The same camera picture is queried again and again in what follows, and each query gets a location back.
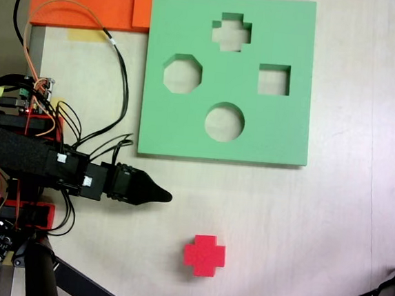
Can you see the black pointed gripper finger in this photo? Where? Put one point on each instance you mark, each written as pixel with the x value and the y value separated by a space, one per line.
pixel 148 192

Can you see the red cross columnar block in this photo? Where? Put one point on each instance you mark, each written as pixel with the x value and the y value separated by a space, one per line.
pixel 205 256

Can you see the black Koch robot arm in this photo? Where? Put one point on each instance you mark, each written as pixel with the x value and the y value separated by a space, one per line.
pixel 10 149

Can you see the red black table clamp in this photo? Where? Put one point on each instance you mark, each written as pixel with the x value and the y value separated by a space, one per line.
pixel 13 120
pixel 41 215

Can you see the black tripod leg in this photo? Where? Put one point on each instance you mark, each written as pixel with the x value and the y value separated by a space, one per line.
pixel 41 273

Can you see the green shape sorter board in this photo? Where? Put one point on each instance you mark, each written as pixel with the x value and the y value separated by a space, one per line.
pixel 275 134

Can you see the yellow tape strip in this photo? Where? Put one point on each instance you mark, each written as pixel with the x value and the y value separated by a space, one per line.
pixel 84 35

